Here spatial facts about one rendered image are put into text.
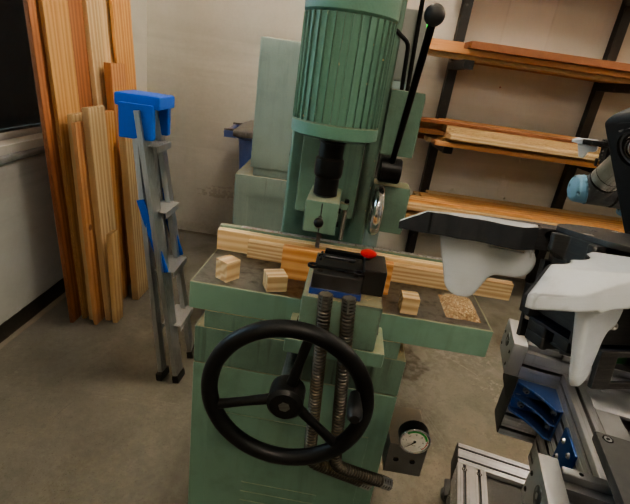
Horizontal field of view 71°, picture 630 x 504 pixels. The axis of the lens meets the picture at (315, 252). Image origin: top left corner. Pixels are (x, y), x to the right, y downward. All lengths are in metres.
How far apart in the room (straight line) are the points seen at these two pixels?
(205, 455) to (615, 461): 0.82
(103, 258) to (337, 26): 1.78
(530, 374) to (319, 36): 0.91
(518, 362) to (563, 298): 1.02
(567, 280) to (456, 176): 3.28
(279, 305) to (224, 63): 2.65
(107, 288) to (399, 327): 1.79
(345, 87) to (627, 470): 0.77
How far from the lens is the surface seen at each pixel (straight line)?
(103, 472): 1.78
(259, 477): 1.18
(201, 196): 3.54
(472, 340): 0.93
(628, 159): 0.33
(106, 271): 2.39
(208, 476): 1.21
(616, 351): 0.30
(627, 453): 0.92
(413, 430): 0.96
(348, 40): 0.85
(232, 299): 0.90
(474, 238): 0.32
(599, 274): 0.22
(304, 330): 0.68
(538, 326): 0.33
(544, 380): 1.25
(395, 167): 1.06
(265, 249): 1.01
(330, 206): 0.91
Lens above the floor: 1.31
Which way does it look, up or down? 22 degrees down
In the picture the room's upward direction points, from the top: 8 degrees clockwise
